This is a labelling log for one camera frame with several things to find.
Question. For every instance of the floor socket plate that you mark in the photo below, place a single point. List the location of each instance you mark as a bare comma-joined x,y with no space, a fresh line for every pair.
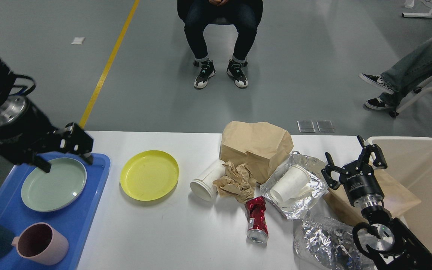
325,126
306,126

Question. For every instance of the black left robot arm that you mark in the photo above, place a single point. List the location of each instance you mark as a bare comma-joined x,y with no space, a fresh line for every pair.
12,84

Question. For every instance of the white paper cup lying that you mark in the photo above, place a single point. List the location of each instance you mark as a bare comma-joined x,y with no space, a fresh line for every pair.
202,186

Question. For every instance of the crumpled aluminium foil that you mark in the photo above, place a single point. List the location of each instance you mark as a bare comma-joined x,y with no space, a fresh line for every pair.
328,243

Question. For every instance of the floor socket plate right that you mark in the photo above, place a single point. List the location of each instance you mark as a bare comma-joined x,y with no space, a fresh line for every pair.
325,126

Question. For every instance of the pale green plate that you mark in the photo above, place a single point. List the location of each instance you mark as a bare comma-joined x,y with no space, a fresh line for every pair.
48,192

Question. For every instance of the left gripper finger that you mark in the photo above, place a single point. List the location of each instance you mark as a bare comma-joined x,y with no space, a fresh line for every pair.
18,156
74,140

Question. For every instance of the beige plastic bin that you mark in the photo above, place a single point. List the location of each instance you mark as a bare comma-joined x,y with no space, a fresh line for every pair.
409,161

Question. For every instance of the crushed red soda can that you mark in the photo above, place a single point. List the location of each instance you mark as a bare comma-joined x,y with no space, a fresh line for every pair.
257,230

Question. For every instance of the seated person in jeans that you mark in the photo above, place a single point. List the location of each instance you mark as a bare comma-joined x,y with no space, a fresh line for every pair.
401,78

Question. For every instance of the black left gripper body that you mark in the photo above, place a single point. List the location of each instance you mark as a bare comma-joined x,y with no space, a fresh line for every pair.
23,124

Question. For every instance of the white paper cup on foil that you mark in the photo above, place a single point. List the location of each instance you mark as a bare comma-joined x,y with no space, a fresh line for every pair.
293,184

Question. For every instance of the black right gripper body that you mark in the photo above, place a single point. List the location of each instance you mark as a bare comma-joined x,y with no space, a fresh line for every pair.
360,184

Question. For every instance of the large brown paper bag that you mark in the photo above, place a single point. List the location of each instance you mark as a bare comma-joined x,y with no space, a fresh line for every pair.
262,146

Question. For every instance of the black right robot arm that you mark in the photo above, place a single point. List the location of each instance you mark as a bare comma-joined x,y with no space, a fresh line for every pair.
384,239

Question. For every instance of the crumpled brown paper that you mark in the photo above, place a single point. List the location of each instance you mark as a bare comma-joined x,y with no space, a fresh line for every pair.
237,182

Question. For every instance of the floor socket plate left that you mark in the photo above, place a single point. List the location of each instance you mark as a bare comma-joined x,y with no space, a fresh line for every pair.
306,126

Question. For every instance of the seated person in black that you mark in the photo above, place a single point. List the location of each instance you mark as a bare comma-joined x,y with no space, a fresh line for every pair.
234,24

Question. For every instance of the yellow plastic plate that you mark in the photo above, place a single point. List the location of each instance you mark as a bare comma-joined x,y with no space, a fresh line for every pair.
149,175

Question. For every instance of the aluminium foil tray sheet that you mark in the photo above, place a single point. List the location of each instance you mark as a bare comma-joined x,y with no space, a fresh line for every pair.
297,208

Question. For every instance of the white table leg base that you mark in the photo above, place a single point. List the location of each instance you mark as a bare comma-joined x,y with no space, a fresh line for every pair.
428,14

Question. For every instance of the flat brown paper bag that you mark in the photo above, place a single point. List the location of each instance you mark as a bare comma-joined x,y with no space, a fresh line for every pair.
397,200

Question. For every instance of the pink mug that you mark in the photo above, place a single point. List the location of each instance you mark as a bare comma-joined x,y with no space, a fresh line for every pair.
41,243

